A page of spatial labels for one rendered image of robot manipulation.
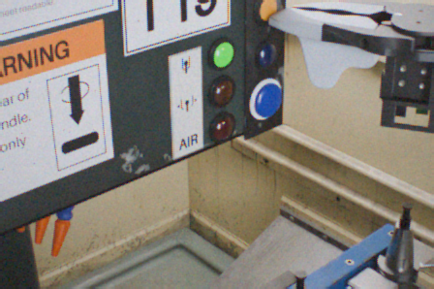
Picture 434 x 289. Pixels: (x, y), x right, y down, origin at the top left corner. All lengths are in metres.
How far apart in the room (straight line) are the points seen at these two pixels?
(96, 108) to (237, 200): 1.47
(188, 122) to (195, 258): 1.55
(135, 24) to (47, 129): 0.09
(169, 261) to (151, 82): 1.60
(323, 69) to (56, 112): 0.21
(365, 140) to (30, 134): 1.13
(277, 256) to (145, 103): 1.25
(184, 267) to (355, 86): 0.84
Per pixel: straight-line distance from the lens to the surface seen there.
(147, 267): 2.08
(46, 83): 0.47
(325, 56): 0.55
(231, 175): 1.93
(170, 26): 0.51
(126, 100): 0.51
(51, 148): 0.49
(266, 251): 1.76
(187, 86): 0.54
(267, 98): 0.59
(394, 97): 0.56
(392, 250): 1.04
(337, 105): 1.56
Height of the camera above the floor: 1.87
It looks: 26 degrees down
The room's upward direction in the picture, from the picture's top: straight up
